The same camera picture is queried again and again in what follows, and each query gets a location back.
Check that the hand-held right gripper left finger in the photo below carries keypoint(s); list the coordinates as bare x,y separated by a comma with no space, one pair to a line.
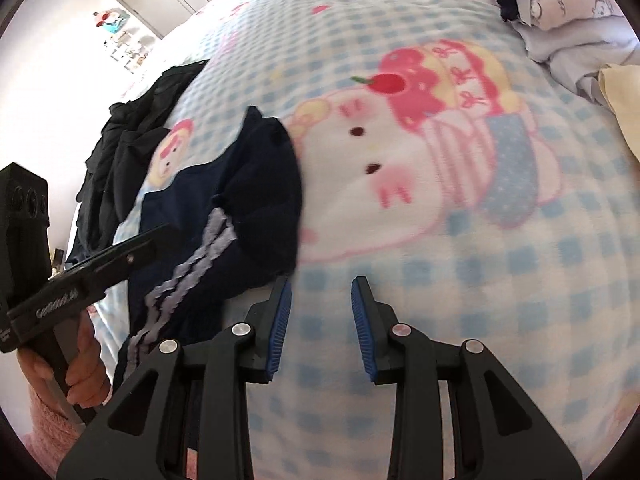
280,330

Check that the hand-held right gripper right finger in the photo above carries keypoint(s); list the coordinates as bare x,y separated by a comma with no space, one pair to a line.
362,330

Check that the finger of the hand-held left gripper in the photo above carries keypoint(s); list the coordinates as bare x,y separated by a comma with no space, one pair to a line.
135,252

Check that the navy striped pants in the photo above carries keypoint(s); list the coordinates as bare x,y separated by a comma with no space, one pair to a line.
260,200

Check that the person's left forearm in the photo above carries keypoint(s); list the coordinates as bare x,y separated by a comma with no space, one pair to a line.
50,425

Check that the black clothes pile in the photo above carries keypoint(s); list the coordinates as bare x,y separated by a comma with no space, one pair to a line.
120,160

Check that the person's left hand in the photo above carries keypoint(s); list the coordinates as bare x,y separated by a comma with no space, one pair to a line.
90,370

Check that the checked cartoon printed blanket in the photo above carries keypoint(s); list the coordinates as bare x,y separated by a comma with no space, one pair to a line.
450,260

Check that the white shelf rack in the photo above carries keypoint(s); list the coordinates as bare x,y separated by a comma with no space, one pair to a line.
130,50

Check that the cream folded cloth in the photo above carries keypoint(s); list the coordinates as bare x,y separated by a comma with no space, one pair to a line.
625,105

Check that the lavender folded cloth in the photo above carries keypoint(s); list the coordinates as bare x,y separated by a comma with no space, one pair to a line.
575,55

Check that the white printed folded pajama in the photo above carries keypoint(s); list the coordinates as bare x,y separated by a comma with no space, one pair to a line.
580,7

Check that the red and blue wall plush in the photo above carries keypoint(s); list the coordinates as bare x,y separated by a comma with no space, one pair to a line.
111,20

